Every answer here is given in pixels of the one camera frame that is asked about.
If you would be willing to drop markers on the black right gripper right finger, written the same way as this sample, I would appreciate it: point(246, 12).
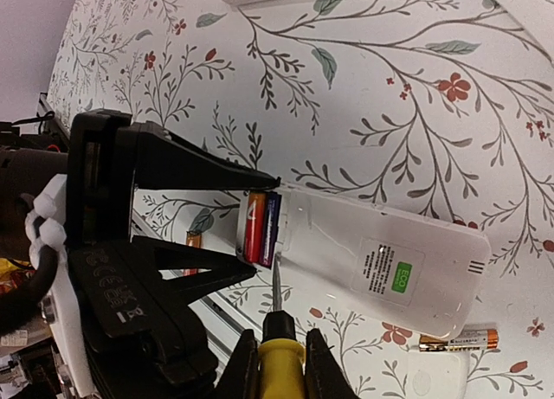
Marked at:
point(323, 378)

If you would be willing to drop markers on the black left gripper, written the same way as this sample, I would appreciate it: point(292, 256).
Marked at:
point(95, 178)

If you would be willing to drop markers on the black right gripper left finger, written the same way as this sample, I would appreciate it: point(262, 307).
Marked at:
point(240, 378)

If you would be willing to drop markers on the yellow handled screwdriver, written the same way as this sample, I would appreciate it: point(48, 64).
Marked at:
point(281, 356)

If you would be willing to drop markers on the small white remote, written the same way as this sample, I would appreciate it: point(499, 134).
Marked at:
point(413, 271)

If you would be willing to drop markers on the white slim battery cover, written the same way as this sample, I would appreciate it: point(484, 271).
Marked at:
point(536, 17)

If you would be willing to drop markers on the red purple batteries in remote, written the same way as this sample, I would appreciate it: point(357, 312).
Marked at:
point(256, 210)

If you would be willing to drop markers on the purple AAA battery in remote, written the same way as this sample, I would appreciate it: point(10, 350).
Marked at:
point(270, 229)

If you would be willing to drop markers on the snack bags pile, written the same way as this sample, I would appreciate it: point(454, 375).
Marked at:
point(13, 274)

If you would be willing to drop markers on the floral patterned table mat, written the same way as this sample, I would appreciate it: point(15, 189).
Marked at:
point(440, 107)

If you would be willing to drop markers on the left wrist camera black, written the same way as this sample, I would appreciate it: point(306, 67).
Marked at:
point(122, 317)

